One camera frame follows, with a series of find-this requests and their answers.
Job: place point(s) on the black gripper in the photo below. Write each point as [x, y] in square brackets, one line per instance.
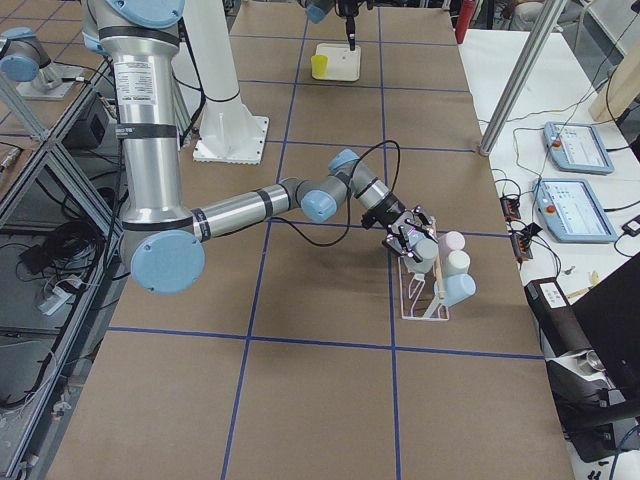
[389, 211]
[347, 21]

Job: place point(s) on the grey plastic cup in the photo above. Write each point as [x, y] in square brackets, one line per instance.
[428, 251]

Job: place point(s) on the pink plastic cup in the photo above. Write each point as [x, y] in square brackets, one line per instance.
[451, 241]

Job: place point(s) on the yellow plastic cup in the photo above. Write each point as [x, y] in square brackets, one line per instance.
[319, 66]

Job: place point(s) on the white ikea cup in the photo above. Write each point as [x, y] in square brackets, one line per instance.
[456, 262]

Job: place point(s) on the blue plastic cup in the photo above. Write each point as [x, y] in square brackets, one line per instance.
[458, 288]

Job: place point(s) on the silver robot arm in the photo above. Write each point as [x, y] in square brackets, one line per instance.
[317, 10]
[179, 113]

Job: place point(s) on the cream rabbit tray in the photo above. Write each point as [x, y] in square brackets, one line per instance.
[343, 65]

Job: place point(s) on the red cylinder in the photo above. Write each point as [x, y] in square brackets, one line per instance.
[464, 18]

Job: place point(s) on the near teach pendant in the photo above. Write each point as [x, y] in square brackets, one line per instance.
[571, 211]

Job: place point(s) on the teach pendant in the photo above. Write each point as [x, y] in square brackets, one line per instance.
[578, 148]
[571, 211]

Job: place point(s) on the far teach pendant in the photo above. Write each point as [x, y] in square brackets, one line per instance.
[578, 148]

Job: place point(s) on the white wire cup rack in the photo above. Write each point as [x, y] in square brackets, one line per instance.
[421, 294]

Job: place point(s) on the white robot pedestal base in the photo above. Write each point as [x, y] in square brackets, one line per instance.
[228, 132]

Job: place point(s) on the aluminium frame post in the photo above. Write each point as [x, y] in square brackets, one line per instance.
[548, 15]

